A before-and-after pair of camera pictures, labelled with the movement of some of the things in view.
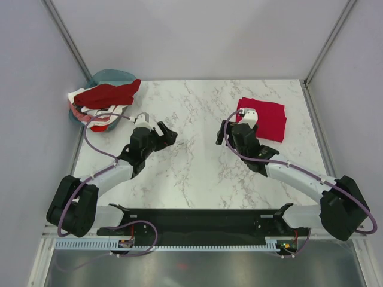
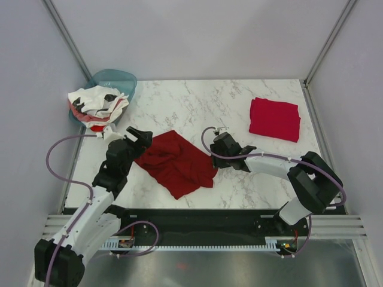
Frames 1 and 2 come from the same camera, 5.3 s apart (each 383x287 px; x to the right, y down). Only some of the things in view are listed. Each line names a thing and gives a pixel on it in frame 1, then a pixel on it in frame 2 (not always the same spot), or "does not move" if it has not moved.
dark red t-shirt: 106,95 -> 178,165
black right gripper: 221,134 -> 218,163
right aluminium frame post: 311,73 does not move
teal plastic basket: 116,78 does not move
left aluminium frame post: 65,36 does not move
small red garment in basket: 99,128 does not move
